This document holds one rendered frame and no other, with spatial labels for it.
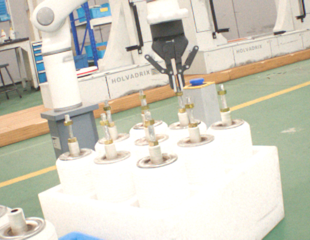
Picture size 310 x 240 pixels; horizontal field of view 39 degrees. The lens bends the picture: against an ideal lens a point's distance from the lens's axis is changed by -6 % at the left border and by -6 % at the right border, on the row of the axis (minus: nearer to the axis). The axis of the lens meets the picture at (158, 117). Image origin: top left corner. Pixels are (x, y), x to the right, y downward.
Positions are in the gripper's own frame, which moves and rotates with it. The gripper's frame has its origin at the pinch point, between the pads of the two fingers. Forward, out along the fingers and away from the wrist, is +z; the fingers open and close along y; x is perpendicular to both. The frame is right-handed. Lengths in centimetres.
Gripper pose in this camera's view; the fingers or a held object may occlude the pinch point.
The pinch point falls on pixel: (176, 82)
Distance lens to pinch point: 105.3
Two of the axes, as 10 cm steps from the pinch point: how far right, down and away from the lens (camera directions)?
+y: -9.8, 2.0, -0.6
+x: 0.9, 1.7, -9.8
